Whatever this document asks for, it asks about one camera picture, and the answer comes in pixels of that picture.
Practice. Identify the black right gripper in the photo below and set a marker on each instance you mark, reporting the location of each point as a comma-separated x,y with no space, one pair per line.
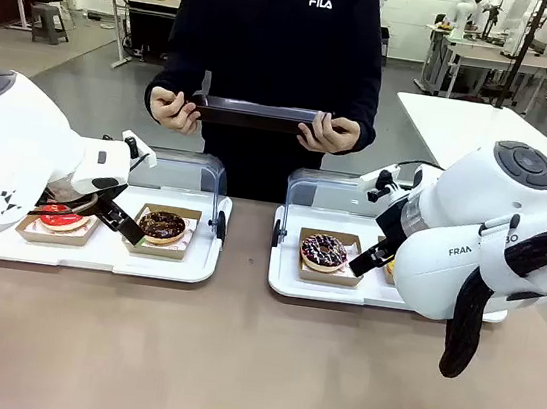
394,223

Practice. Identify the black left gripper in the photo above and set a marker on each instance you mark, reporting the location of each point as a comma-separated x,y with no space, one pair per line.
109,184

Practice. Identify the red glazed donut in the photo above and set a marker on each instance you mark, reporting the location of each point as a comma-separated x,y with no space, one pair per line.
57,238
67,222

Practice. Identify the dark brown serving tray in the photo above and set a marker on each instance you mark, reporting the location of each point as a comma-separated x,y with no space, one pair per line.
260,114

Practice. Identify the person's left forearm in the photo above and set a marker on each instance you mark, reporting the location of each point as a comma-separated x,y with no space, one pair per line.
362,105

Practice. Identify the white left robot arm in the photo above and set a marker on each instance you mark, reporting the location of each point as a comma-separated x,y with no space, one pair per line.
3,154

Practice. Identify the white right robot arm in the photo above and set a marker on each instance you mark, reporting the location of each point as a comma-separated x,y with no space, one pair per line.
445,277

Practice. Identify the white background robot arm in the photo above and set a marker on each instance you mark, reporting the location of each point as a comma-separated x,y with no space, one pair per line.
465,13

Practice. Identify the person's right forearm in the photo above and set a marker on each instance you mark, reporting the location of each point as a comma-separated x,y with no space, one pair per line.
174,75

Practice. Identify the yellow glazed donut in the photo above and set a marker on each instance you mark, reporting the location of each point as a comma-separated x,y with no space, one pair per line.
381,259

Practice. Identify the yellow sprinkled donut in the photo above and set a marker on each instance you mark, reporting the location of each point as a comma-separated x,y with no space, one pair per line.
389,268

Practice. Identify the chocolate sprinkled donut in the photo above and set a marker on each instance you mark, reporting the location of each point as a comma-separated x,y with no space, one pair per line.
162,227

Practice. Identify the chocolate donut left case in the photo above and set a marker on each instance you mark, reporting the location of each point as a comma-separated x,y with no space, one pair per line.
158,252

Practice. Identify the chocolate sprinkle donut right case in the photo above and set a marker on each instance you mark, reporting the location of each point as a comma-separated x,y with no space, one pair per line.
329,277

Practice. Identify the dark purple drizzled donut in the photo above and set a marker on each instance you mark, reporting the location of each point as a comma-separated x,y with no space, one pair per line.
322,254

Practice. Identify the person's dark navy sweatshirt torso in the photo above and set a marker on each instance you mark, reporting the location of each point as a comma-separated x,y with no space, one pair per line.
275,38

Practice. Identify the person's right hand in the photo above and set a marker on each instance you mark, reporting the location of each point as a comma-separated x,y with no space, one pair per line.
172,113

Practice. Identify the person's left hand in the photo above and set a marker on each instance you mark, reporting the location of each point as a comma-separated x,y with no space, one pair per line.
330,134

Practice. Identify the white printed paper liner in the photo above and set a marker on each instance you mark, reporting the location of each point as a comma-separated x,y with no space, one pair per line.
355,255
190,234

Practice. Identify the white display case base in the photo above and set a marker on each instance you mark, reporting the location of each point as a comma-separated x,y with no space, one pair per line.
95,259
284,276

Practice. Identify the clear display case lid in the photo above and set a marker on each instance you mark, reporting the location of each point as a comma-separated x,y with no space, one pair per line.
182,172
325,191

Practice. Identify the black lid hinge knob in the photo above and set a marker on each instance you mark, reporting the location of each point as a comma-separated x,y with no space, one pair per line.
221,228
277,232

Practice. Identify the large white table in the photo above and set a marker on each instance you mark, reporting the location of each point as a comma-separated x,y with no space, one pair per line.
440,125

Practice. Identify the black cabinet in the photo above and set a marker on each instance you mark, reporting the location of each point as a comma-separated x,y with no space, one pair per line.
150,29

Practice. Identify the gray step stool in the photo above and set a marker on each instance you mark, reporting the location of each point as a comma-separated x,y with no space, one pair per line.
51,19

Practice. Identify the gray top table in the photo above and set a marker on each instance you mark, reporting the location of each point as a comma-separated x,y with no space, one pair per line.
499,58

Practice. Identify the black tripod pole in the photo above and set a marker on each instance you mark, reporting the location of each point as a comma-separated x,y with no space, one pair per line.
522,56

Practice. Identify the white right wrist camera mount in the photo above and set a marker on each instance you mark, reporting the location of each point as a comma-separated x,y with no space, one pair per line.
383,176

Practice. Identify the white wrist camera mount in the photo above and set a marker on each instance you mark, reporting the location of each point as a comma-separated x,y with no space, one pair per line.
142,147
383,176

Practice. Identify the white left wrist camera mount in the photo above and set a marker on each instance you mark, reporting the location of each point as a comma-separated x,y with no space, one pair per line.
142,147

